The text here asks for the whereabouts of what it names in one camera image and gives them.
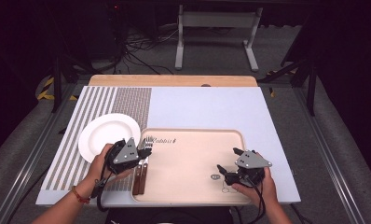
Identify person's dark-clothed lap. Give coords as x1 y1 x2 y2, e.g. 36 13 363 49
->
104 206 235 224

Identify person's left hand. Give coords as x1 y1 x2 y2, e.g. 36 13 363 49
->
85 143 134 191

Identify white round plate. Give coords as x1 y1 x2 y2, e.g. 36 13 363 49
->
77 112 142 164

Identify red bracelet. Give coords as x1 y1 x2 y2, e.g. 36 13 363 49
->
71 186 91 205

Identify yellow and black floor tape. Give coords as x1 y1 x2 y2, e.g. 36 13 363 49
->
35 77 79 101

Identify black metal stand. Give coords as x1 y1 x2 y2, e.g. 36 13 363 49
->
257 57 318 117
51 54 91 114

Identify grey metal stand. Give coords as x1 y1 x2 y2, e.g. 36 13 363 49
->
173 4 265 73

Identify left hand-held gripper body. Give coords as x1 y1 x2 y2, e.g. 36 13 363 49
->
105 137 140 175

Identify knife with brown handle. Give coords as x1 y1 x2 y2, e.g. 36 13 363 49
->
131 138 146 196

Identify fork with brown handle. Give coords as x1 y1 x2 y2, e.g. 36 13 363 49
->
139 135 155 195

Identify right hand-held gripper black cable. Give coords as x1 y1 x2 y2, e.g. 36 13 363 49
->
233 182 268 224

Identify person's right hand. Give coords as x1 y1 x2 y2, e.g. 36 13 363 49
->
231 151 280 209

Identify aluminium rail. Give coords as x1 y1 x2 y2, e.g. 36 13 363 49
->
0 81 80 224
290 85 366 224

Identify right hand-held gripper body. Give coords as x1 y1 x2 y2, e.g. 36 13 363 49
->
225 150 272 188

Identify black equipment case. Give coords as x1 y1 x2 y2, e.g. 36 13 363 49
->
89 0 130 61

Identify striped grey placemat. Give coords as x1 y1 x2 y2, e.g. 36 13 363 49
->
40 86 153 192

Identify white board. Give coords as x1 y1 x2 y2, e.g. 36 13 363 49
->
35 86 302 207

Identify beige plastic tray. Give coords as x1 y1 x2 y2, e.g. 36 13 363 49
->
131 127 252 205

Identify tangle of black floor cables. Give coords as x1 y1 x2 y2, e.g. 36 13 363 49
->
112 26 179 76

